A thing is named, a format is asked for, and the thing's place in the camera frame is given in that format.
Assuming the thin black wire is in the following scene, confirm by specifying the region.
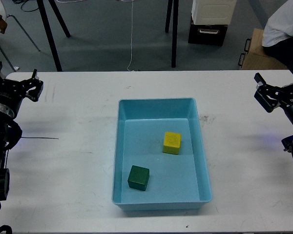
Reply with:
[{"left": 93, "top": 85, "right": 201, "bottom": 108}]
[{"left": 21, "top": 136, "right": 59, "bottom": 140}]

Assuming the black table leg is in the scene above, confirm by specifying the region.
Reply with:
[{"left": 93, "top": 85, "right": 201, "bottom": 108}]
[
  {"left": 36, "top": 0, "right": 71, "bottom": 72},
  {"left": 165, "top": 0, "right": 179, "bottom": 68}
]

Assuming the black table leg right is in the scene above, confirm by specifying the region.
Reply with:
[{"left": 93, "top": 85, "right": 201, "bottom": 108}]
[{"left": 165, "top": 0, "right": 179, "bottom": 68}]

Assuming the black table leg left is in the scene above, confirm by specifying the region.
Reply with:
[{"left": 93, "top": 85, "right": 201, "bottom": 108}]
[{"left": 36, "top": 0, "right": 71, "bottom": 72}]

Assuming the black storage box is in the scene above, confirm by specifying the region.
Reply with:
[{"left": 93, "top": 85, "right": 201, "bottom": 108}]
[{"left": 188, "top": 21, "right": 228, "bottom": 46}]

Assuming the white floor cable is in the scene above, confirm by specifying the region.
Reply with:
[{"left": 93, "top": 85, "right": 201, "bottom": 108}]
[{"left": 56, "top": 0, "right": 140, "bottom": 72}]

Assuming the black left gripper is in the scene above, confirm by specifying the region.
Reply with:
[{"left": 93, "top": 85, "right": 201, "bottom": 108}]
[{"left": 0, "top": 61, "right": 43, "bottom": 112}]

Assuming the light blue plastic box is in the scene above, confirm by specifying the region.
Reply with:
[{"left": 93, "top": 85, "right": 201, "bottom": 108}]
[{"left": 112, "top": 98, "right": 212, "bottom": 211}]

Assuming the green wooden block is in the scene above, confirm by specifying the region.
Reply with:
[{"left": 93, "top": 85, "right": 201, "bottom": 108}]
[{"left": 127, "top": 165, "right": 150, "bottom": 191}]

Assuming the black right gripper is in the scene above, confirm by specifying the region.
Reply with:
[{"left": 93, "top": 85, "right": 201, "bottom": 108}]
[{"left": 254, "top": 62, "right": 293, "bottom": 125}]

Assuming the white chair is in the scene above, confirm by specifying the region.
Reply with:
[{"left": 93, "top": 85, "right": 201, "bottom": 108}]
[{"left": 0, "top": 0, "right": 41, "bottom": 72}]

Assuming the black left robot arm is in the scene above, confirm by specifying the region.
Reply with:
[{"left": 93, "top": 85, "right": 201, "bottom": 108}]
[{"left": 0, "top": 62, "right": 43, "bottom": 209}]

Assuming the black floor cable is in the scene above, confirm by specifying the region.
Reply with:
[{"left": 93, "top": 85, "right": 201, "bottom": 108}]
[{"left": 13, "top": 0, "right": 41, "bottom": 12}]

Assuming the brown cardboard box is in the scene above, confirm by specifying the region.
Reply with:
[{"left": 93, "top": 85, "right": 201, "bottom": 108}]
[{"left": 238, "top": 28, "right": 288, "bottom": 70}]

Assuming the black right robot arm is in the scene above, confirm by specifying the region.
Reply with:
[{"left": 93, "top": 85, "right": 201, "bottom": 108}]
[{"left": 254, "top": 62, "right": 293, "bottom": 158}]

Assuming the seated person white shirt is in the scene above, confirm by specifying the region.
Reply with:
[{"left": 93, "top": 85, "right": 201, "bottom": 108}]
[{"left": 262, "top": 0, "right": 293, "bottom": 66}]

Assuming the yellow wooden block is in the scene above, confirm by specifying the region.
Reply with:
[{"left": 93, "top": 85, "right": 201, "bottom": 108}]
[{"left": 162, "top": 132, "right": 182, "bottom": 155}]

